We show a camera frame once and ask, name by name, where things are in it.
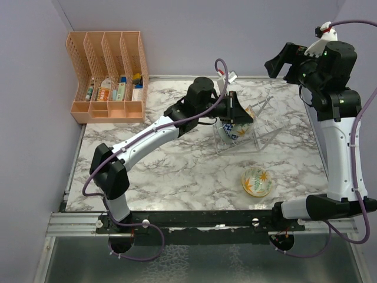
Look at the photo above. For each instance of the orange white box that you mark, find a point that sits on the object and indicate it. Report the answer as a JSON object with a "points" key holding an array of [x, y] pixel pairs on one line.
{"points": [[104, 90]]}

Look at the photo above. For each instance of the blue orange floral bowl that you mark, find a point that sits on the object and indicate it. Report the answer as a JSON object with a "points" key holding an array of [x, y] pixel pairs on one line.
{"points": [[240, 130]]}

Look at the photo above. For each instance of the white wire dish rack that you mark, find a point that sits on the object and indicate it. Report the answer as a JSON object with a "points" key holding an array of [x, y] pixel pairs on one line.
{"points": [[268, 125]]}

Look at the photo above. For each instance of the small bottles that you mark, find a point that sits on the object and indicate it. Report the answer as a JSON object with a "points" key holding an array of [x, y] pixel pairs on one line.
{"points": [[89, 92]]}

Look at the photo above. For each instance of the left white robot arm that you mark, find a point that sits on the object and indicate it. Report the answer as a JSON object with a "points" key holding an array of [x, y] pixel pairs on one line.
{"points": [[110, 165]]}

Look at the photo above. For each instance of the white flat packet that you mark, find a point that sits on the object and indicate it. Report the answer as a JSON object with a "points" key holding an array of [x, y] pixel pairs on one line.
{"points": [[137, 94]]}

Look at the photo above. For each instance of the black mounting base rail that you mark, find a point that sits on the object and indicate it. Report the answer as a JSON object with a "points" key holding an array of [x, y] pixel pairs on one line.
{"points": [[198, 227]]}

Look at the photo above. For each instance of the yellow leaf patterned bowl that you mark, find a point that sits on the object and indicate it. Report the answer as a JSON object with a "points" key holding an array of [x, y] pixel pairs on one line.
{"points": [[257, 182]]}

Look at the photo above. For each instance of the peach plastic desk organizer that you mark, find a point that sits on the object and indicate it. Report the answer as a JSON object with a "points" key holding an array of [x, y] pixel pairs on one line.
{"points": [[96, 55]]}

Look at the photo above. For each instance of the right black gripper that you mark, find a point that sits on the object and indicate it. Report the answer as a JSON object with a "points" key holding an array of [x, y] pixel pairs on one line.
{"points": [[290, 52]]}

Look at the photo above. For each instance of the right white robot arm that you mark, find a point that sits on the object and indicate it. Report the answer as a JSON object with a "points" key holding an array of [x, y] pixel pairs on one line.
{"points": [[337, 106]]}

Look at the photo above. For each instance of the yellow black toy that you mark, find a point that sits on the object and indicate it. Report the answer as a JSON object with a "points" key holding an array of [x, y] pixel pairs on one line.
{"points": [[137, 79]]}

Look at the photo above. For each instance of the red patterned bowl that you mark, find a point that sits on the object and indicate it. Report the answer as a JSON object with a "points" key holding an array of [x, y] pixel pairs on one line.
{"points": [[231, 130]]}

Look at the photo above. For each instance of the aluminium frame rail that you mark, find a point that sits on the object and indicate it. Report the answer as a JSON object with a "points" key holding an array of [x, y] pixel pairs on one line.
{"points": [[87, 224]]}

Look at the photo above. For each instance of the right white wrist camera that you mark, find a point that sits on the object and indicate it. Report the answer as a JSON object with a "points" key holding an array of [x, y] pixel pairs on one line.
{"points": [[325, 34]]}

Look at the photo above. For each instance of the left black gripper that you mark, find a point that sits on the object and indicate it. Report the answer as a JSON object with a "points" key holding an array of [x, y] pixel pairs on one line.
{"points": [[235, 114]]}

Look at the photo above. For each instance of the teal white box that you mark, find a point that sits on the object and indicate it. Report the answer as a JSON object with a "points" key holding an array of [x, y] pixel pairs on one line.
{"points": [[119, 92]]}

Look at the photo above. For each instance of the teal ceramic bowl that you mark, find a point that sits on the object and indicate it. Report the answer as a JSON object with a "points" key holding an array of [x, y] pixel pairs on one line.
{"points": [[223, 135]]}

